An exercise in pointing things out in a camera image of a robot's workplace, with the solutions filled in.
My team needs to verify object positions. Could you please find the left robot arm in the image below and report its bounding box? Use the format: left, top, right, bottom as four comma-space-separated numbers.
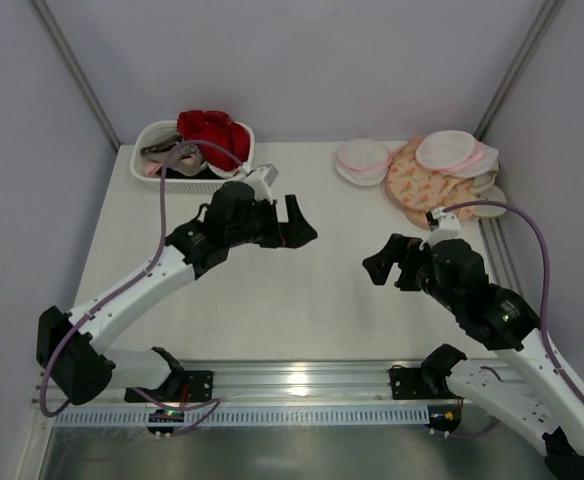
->
36, 182, 318, 406

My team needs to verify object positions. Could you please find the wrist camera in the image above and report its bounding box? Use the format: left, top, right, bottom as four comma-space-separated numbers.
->
240, 164, 279, 203
423, 207, 461, 247

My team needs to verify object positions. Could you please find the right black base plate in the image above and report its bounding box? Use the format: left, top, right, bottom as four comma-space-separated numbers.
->
388, 365, 454, 400

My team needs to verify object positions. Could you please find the red bra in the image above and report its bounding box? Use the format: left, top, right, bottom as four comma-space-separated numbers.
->
177, 110, 251, 172

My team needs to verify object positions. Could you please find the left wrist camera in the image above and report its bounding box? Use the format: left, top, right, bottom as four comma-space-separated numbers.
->
240, 164, 279, 203

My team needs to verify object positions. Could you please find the white pink mesh laundry bag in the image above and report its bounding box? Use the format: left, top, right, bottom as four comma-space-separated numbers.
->
334, 139, 391, 187

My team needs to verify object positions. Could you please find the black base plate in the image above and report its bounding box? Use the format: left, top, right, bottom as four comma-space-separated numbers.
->
142, 370, 214, 403
388, 365, 454, 400

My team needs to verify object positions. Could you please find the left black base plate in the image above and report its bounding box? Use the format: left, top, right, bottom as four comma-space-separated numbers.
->
142, 370, 214, 403

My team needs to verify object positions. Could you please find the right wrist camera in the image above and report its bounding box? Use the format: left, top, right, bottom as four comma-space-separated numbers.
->
423, 207, 461, 247

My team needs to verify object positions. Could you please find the aluminium rail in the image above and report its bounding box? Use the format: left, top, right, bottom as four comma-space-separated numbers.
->
30, 359, 533, 409

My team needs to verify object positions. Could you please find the white plastic basket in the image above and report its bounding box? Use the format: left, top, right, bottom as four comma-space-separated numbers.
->
130, 119, 255, 194

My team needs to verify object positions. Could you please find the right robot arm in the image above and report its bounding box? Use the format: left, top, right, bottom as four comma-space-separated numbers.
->
362, 234, 584, 479

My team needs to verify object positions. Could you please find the grey bra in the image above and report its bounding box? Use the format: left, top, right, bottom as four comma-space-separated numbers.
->
140, 134, 207, 178

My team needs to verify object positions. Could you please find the white cable duct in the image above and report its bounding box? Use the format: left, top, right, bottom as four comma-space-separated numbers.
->
54, 404, 430, 428

